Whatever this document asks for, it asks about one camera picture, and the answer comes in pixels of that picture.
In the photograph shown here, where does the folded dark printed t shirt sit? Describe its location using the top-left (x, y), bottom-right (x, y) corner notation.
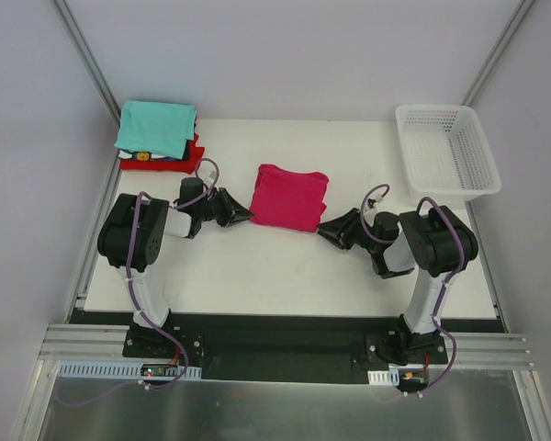
top-left (118, 150), bottom-right (184, 164)

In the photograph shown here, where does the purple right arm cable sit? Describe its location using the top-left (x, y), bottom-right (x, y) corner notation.
top-left (360, 186), bottom-right (469, 396)

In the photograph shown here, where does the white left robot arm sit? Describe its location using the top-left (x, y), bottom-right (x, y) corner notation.
top-left (96, 177), bottom-right (253, 358)

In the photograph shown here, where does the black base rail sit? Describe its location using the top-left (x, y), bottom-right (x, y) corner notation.
top-left (101, 311), bottom-right (460, 385)

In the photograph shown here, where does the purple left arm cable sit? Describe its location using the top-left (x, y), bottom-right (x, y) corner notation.
top-left (127, 158), bottom-right (221, 378)

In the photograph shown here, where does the white plastic basket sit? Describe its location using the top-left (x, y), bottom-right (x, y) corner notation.
top-left (395, 104), bottom-right (501, 204)

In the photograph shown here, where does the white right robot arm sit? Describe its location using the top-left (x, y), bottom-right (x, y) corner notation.
top-left (317, 206), bottom-right (478, 366)

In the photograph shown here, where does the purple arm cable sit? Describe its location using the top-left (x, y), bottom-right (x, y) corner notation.
top-left (127, 158), bottom-right (221, 378)
top-left (360, 186), bottom-right (469, 396)

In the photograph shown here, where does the red t shirt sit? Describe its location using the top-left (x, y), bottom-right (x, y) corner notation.
top-left (119, 134), bottom-right (205, 175)

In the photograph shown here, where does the crimson pink t shirt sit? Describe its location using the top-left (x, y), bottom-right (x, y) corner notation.
top-left (250, 164), bottom-right (329, 233)

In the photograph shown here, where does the teal t shirt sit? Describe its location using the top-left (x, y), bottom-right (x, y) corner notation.
top-left (115, 100), bottom-right (197, 159)

